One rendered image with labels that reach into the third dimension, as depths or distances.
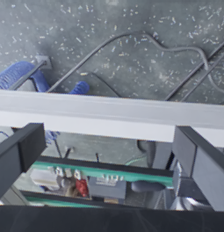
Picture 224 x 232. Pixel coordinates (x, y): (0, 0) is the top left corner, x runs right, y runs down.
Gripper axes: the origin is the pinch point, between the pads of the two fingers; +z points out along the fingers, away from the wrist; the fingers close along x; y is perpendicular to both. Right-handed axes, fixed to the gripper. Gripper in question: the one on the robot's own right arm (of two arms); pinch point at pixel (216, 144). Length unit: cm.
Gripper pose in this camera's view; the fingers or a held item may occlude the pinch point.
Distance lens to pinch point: 41.6
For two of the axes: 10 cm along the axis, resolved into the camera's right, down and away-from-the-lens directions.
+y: 1.4, -3.6, 9.2
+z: 0.3, -9.3, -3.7
